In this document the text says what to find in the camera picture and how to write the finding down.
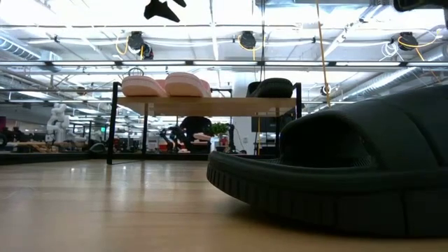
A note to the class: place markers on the black slide sandal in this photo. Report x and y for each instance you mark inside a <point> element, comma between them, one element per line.
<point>315,196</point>
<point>276,88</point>

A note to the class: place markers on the black background robot arm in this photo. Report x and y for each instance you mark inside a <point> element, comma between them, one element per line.
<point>171,138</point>

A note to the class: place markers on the linear ceiling light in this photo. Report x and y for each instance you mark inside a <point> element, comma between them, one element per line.
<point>224,63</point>

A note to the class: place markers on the pink slide sandal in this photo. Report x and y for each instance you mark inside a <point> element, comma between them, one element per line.
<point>183,85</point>
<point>140,87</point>

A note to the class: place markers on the person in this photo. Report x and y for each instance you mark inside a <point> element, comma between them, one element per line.
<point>196,126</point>

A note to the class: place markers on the green potted plant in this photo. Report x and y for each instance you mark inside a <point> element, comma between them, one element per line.
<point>220,129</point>

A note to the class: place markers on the black screen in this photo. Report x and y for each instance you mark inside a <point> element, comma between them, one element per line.
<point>269,124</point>

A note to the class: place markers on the wooden background table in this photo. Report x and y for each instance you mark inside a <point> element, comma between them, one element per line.
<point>35,144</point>

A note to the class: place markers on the wooden shelf black frame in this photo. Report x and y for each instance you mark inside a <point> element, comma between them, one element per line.
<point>210,106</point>

